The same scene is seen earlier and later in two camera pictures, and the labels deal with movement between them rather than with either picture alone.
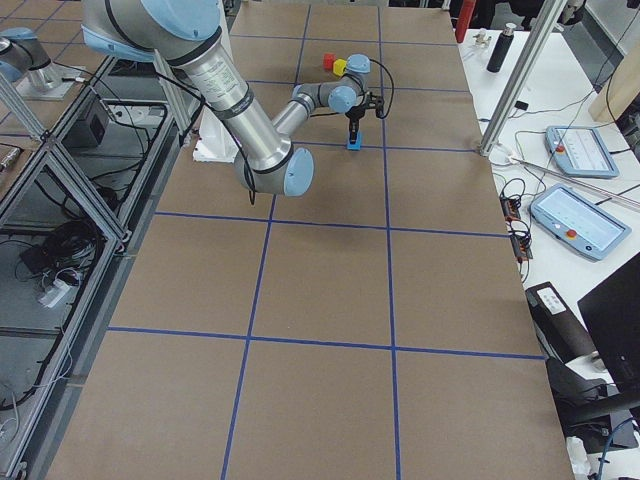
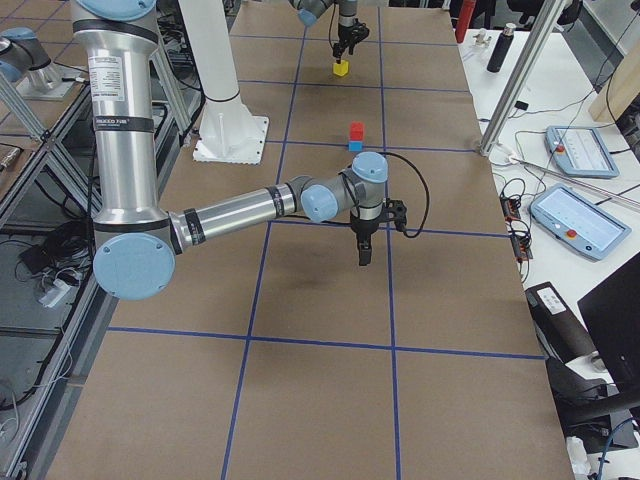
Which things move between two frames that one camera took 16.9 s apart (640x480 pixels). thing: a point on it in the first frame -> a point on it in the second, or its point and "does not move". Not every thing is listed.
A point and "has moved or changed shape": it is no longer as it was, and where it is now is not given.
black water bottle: x=501 y=50 does not move
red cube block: x=328 y=60 has moved or changed shape
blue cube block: x=356 y=146 does not move
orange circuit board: x=520 y=241 does not move
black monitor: x=611 y=311 does not move
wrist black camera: x=375 y=102 -> x=396 y=212
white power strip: x=55 y=293 does not move
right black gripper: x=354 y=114 -> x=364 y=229
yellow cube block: x=338 y=66 does not move
